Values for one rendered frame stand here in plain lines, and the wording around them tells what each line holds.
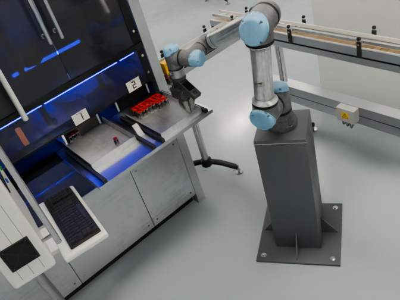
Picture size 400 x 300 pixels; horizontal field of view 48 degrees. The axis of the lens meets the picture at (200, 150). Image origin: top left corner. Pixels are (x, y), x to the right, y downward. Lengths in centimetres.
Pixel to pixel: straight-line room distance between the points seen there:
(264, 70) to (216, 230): 132
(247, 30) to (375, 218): 149
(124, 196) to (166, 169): 32
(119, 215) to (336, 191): 135
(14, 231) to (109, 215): 98
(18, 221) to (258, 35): 112
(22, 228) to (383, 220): 194
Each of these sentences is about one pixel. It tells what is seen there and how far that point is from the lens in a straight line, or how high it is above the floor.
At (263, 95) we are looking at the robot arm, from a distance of 195.
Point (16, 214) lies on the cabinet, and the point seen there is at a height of 111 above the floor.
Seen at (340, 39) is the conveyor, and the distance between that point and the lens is 263.
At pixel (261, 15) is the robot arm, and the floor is 142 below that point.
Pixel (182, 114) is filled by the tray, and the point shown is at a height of 88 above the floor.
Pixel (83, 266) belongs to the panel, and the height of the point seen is 19.
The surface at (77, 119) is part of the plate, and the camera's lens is 238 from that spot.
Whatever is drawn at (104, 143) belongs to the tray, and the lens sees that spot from 236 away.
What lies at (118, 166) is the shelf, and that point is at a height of 88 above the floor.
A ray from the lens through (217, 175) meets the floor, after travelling 327.
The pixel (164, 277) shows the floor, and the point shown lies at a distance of 277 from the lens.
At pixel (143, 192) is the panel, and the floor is 37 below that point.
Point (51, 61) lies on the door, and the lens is 226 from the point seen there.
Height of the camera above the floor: 208
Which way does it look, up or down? 36 degrees down
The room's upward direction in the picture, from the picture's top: 18 degrees counter-clockwise
